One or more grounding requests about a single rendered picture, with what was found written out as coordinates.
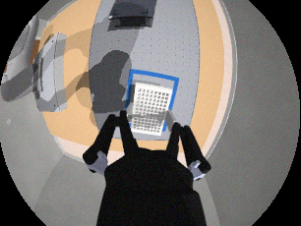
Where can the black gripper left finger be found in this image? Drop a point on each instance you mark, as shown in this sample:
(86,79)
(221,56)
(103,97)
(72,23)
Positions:
(95,157)

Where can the blue rectangular tape outline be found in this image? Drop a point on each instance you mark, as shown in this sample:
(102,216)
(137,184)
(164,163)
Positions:
(176,81)

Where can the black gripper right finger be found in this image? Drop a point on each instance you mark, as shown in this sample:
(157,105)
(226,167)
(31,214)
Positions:
(198,165)

